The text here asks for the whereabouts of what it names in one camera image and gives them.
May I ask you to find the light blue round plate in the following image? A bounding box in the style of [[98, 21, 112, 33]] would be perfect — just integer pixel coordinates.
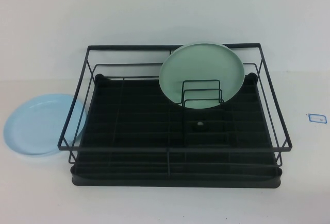
[[2, 93, 87, 158]]

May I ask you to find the green round plate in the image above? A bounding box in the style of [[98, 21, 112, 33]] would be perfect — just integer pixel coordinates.
[[158, 42, 245, 109]]

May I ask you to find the black round drain plug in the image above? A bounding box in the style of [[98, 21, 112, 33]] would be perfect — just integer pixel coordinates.
[[190, 120, 207, 132]]

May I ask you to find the blue outlined rectangle mark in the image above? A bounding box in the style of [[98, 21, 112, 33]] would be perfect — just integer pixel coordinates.
[[307, 112, 327, 124]]

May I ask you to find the black wire dish rack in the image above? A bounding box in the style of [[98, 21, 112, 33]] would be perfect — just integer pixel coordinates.
[[70, 72, 285, 191], [57, 43, 294, 168]]

